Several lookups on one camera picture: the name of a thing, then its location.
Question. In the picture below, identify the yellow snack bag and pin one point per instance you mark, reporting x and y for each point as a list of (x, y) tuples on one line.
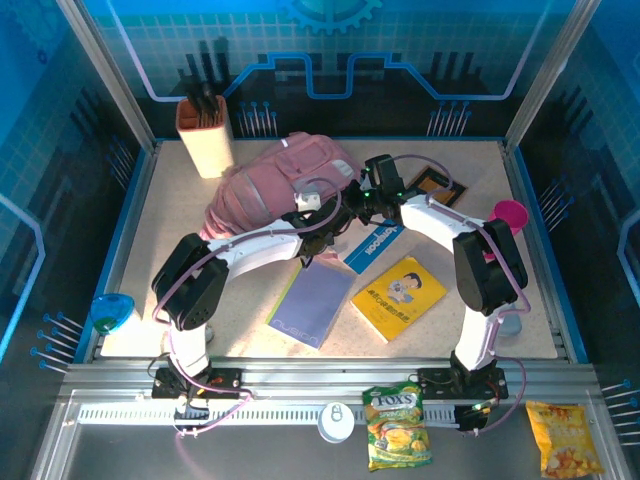
[(560, 440)]

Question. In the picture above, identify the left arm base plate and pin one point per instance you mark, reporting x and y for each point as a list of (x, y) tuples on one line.
[(225, 377)]

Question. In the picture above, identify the aluminium side rail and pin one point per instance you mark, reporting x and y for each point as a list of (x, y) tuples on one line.
[(125, 240), (540, 250)]

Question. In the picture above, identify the black pen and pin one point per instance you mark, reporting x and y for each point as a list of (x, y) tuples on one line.
[(192, 104), (206, 97)]

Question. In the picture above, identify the white round lock disc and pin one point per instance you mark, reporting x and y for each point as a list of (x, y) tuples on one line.
[(336, 422)]

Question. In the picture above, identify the brown and black book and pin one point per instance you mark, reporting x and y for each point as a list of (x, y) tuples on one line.
[(435, 182)]

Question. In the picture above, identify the striped soda can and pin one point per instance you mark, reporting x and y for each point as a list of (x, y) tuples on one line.
[(209, 334)]

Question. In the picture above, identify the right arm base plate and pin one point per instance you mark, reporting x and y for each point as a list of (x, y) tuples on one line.
[(435, 382)]

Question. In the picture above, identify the beige pen holder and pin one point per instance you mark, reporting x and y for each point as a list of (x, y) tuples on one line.
[(207, 150)]

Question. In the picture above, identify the aluminium front rail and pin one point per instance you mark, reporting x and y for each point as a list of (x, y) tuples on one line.
[(325, 375)]

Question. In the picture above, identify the green candy bag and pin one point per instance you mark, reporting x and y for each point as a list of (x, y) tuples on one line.
[(397, 435)]

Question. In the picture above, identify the blue green plastic container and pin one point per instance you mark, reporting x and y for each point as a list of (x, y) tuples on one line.
[(112, 312)]

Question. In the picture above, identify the purple notebook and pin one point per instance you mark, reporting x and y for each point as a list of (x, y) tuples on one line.
[(310, 305)]

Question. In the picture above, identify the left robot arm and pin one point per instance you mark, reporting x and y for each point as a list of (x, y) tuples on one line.
[(260, 245)]

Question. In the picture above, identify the aluminium frame post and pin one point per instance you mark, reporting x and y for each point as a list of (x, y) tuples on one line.
[(107, 75), (542, 75)]

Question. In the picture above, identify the pink plastic goblet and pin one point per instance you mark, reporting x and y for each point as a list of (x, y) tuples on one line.
[(510, 215)]

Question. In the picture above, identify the blue and white notebook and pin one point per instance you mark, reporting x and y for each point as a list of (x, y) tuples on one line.
[(372, 250)]

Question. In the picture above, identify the pink backpack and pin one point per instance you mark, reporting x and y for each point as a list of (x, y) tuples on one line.
[(285, 170)]

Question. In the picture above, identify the yellow cartoon book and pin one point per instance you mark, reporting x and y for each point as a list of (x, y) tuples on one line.
[(395, 300)]

